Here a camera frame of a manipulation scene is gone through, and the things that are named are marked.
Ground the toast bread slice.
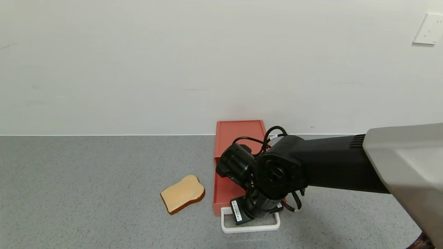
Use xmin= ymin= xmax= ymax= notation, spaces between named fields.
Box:
xmin=160 ymin=175 xmax=206 ymax=215

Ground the red drawer with white handle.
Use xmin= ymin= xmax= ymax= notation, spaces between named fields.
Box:
xmin=213 ymin=156 xmax=288 ymax=234

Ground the white wall socket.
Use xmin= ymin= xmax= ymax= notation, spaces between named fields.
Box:
xmin=413 ymin=13 xmax=443 ymax=45

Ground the black camera cable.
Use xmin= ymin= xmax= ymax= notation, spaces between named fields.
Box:
xmin=232 ymin=126 xmax=288 ymax=157

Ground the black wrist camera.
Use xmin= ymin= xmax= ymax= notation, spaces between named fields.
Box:
xmin=215 ymin=142 xmax=256 ymax=189

